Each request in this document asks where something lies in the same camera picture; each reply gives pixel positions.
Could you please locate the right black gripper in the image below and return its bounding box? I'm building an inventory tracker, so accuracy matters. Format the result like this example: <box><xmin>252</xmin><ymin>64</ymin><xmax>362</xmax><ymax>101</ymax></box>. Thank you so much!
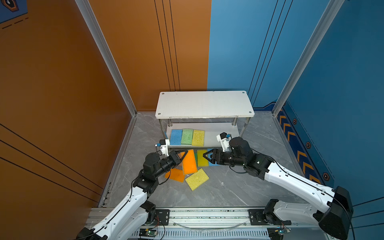
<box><xmin>201</xmin><ymin>149</ymin><xmax>245</xmax><ymax>168</ymax></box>

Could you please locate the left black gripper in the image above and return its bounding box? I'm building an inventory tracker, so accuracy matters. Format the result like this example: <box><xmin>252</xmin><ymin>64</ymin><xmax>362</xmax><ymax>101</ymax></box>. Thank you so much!
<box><xmin>153</xmin><ymin>149</ymin><xmax>187</xmax><ymax>181</ymax></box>

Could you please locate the blue sponge row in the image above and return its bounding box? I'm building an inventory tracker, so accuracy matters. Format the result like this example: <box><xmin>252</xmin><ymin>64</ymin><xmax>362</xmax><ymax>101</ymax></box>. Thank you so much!
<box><xmin>170</xmin><ymin>130</ymin><xmax>183</xmax><ymax>146</ymax></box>
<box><xmin>207</xmin><ymin>149</ymin><xmax>219</xmax><ymax>167</ymax></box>

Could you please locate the bright yellow sponge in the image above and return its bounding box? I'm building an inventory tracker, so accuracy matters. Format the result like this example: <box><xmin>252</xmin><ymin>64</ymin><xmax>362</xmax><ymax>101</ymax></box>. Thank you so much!
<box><xmin>197</xmin><ymin>150</ymin><xmax>209</xmax><ymax>168</ymax></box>

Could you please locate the orange sponge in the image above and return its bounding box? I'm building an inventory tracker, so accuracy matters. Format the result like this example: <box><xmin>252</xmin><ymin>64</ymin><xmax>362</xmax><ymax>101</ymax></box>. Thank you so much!
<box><xmin>182</xmin><ymin>149</ymin><xmax>198</xmax><ymax>175</ymax></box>
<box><xmin>165</xmin><ymin>169</ymin><xmax>185</xmax><ymax>183</ymax></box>

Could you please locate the dark green sponge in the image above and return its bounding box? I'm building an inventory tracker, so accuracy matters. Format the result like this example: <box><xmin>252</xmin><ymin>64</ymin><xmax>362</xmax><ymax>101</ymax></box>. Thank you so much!
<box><xmin>194</xmin><ymin>152</ymin><xmax>198</xmax><ymax>165</ymax></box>

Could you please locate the light green sponge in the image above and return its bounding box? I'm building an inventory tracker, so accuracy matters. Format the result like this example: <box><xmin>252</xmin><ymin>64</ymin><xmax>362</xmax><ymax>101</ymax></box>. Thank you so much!
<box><xmin>181</xmin><ymin>129</ymin><xmax>194</xmax><ymax>145</ymax></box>

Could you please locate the pale yellow sponge row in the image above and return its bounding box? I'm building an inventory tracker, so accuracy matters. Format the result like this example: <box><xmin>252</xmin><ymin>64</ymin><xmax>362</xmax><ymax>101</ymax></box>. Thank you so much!
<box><xmin>192</xmin><ymin>130</ymin><xmax>205</xmax><ymax>147</ymax></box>

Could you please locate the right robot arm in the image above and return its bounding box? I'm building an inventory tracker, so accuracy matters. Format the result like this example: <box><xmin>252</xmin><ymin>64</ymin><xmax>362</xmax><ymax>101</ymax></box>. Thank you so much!
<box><xmin>203</xmin><ymin>137</ymin><xmax>354</xmax><ymax>240</ymax></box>

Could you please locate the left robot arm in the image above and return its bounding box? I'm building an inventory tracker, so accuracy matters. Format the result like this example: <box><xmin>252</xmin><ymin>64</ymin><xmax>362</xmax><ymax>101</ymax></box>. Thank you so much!
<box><xmin>76</xmin><ymin>150</ymin><xmax>188</xmax><ymax>240</ymax></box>

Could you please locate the white two-tier shelf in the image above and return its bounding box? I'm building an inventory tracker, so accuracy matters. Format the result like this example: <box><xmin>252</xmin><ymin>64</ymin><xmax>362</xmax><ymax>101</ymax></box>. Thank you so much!
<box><xmin>156</xmin><ymin>91</ymin><xmax>255</xmax><ymax>149</ymax></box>

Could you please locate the pale yellow sponge tilted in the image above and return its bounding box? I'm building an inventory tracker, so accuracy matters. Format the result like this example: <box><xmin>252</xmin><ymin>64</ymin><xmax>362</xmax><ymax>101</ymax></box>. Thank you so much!
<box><xmin>186</xmin><ymin>169</ymin><xmax>209</xmax><ymax>191</ymax></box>

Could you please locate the green circuit board left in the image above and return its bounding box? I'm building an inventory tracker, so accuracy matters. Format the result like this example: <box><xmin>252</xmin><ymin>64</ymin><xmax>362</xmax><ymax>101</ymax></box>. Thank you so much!
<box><xmin>139</xmin><ymin>229</ymin><xmax>158</xmax><ymax>239</ymax></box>

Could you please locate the circuit board right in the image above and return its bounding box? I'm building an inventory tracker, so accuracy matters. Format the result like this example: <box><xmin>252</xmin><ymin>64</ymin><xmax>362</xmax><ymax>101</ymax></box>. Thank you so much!
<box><xmin>267</xmin><ymin>228</ymin><xmax>291</xmax><ymax>240</ymax></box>

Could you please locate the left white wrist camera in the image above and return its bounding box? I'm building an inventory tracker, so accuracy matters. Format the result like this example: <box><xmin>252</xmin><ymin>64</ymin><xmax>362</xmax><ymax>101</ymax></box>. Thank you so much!
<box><xmin>155</xmin><ymin>139</ymin><xmax>170</xmax><ymax>157</ymax></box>

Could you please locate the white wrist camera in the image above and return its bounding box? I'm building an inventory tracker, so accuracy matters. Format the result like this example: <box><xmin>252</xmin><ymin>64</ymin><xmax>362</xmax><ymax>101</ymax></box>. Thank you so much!
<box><xmin>155</xmin><ymin>139</ymin><xmax>170</xmax><ymax>157</ymax></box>
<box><xmin>217</xmin><ymin>132</ymin><xmax>232</xmax><ymax>152</ymax></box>

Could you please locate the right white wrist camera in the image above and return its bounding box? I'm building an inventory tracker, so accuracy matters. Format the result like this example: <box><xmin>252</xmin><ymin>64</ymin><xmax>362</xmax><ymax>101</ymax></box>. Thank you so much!
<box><xmin>217</xmin><ymin>132</ymin><xmax>232</xmax><ymax>152</ymax></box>

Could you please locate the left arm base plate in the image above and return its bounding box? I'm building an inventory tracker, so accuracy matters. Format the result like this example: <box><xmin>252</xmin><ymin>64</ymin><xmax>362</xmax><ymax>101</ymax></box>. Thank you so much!
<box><xmin>145</xmin><ymin>209</ymin><xmax>170</xmax><ymax>226</ymax></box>

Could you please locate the aluminium front rail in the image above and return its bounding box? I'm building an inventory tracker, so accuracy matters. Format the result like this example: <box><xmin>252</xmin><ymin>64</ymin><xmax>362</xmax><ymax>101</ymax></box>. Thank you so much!
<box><xmin>79</xmin><ymin>206</ymin><xmax>343</xmax><ymax>240</ymax></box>

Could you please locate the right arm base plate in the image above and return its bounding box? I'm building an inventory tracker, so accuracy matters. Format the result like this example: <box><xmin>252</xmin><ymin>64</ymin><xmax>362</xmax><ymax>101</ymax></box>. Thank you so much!
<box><xmin>248</xmin><ymin>209</ymin><xmax>292</xmax><ymax>226</ymax></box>

